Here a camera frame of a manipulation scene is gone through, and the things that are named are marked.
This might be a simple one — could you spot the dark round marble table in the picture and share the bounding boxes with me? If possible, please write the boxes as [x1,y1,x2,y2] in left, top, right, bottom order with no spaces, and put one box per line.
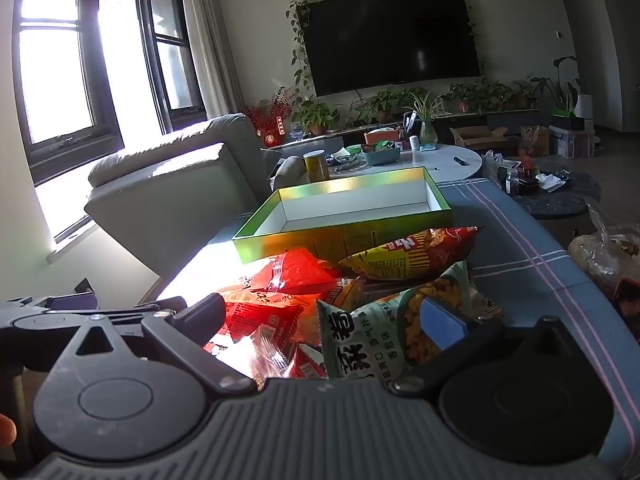
[504,155,603,219]

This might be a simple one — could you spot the green gift box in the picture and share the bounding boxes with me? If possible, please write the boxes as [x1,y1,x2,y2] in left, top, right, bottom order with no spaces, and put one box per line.
[232,166,453,267]

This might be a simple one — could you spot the clear storage box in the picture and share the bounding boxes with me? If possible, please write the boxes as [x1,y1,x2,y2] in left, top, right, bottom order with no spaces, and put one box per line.
[550,127,596,159]

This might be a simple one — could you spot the orange plastic bag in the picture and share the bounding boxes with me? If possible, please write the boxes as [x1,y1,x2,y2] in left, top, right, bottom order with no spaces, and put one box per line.
[520,125,551,157]

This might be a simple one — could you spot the white air purifier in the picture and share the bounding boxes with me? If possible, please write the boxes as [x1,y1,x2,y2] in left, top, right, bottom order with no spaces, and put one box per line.
[573,92,596,121]

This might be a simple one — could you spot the low television cabinet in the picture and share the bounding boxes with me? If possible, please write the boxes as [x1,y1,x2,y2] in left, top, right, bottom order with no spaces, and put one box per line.
[272,107,542,152]

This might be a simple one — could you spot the clear plastic bag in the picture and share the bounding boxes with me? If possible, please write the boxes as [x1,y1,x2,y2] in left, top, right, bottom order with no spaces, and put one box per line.
[482,150,504,184]

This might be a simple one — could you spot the red berry decoration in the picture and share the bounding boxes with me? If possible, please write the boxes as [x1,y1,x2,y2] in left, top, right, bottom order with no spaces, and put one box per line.
[245,87,297,149]

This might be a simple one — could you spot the wall television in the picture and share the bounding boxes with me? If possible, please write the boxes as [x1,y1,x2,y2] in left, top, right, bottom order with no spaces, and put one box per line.
[300,0,482,97]

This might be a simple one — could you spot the round white table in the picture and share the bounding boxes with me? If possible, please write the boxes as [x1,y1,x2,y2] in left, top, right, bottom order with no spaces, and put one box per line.
[272,143,484,196]

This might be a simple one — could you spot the dark framed window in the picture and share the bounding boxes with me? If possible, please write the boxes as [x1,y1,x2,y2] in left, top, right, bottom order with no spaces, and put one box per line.
[12,0,208,186]

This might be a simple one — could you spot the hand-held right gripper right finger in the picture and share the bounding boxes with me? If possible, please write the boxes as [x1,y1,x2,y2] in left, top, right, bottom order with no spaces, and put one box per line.
[387,296,582,394]

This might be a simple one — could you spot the person's left hand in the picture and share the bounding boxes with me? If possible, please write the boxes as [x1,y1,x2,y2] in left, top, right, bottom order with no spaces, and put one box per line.
[0,413,19,449]

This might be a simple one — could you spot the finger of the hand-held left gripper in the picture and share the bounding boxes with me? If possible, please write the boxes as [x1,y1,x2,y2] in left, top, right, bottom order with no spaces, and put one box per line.
[5,291,101,313]

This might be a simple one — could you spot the yellow can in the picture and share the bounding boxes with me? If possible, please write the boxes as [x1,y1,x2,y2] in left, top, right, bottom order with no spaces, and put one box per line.
[303,150,331,184]

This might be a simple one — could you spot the green and black box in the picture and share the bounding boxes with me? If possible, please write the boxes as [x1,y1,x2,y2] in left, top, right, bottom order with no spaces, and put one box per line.
[549,109,585,132]

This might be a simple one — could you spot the glass vase with spider plant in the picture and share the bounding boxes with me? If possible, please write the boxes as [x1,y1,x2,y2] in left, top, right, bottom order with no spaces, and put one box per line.
[406,91,447,147]

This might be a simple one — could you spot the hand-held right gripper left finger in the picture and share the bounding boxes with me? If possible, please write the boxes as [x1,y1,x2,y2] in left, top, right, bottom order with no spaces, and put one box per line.
[55,291,257,397]

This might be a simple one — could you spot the teal basket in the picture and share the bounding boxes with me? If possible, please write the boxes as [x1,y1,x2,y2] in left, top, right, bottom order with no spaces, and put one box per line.
[361,142,402,167]

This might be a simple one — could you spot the white crumpled tissue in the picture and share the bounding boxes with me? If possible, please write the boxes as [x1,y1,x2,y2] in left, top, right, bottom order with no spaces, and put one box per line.
[534,173,567,192]

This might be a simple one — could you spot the potted green plant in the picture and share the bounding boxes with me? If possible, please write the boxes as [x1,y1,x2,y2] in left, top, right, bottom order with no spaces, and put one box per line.
[512,76,540,109]
[444,82,483,114]
[292,98,341,136]
[482,80,516,111]
[349,89,402,125]

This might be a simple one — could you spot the red translucent snack packet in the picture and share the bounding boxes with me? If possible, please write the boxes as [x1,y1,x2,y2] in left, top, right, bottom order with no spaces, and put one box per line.
[215,249,353,311]

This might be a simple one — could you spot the red labelled snack packet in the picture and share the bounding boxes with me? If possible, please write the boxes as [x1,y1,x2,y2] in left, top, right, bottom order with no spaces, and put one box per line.
[204,302,307,387]

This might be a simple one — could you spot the glass dish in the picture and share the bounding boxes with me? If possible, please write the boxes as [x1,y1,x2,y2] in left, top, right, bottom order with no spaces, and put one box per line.
[327,152,362,174]

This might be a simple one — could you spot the open cardboard box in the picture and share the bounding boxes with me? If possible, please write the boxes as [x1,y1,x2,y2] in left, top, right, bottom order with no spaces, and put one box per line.
[450,125,509,151]

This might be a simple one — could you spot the orange tissue box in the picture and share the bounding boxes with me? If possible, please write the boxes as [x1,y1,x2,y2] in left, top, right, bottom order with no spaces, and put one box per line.
[363,127,401,146]

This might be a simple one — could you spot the beige curtain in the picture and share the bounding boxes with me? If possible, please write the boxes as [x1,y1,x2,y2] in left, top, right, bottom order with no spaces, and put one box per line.
[179,0,247,122]

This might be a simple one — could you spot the grey sofa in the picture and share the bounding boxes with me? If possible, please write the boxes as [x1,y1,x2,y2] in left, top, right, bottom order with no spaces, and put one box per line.
[84,113,307,277]

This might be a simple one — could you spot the grey cushion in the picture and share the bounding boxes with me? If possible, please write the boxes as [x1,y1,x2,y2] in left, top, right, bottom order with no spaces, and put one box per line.
[272,156,307,189]

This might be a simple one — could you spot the hanging ivy vine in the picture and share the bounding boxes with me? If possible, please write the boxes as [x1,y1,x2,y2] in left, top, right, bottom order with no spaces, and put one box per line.
[285,0,489,104]

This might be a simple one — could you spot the small red snack packet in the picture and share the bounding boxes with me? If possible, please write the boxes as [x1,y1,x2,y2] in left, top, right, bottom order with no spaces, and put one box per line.
[289,342,329,380]

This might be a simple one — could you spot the yellow red striped chips bag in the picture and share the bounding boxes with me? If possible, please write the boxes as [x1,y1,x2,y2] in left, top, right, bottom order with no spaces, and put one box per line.
[339,226,479,282]

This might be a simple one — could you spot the crumpled clear food bag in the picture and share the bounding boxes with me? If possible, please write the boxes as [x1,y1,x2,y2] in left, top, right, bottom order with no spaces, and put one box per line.
[567,197,640,293]

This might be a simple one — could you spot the pale green cracker bag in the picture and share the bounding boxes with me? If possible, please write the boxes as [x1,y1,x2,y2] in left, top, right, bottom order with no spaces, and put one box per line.
[316,260,503,382]

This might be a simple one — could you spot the tall leafy plant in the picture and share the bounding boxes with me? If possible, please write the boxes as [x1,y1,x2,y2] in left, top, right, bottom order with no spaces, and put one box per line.
[530,56,582,112]

